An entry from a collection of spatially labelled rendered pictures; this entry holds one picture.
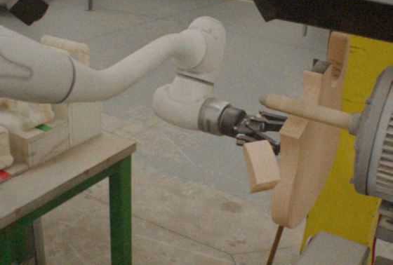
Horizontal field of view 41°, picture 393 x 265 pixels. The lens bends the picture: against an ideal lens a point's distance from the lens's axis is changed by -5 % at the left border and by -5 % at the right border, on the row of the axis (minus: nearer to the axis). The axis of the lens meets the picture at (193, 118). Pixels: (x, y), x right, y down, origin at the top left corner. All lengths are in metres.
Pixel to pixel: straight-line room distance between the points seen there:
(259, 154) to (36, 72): 0.41
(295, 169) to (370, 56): 0.88
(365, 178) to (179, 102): 0.59
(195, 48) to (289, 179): 0.41
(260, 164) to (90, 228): 2.01
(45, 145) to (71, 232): 1.38
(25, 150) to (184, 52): 0.50
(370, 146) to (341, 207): 1.26
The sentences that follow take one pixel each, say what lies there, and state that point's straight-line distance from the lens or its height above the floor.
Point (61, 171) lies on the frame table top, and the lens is 1.49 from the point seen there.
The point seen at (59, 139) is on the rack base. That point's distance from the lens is 1.56.
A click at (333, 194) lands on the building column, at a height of 0.59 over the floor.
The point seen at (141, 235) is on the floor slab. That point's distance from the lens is 2.83.
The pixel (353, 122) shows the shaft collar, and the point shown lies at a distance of 1.05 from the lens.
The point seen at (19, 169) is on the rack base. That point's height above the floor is 0.94.
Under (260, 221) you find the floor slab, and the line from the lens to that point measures 3.00.
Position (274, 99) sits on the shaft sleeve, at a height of 1.26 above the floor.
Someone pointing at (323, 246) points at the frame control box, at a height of 1.12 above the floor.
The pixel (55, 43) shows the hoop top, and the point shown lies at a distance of 1.68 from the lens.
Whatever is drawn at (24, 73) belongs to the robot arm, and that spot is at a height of 1.35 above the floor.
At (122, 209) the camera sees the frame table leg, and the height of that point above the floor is 0.72.
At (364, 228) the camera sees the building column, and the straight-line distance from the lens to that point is 2.20.
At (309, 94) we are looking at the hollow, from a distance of 1.17.
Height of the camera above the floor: 1.64
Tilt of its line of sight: 23 degrees down
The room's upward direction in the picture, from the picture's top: 3 degrees clockwise
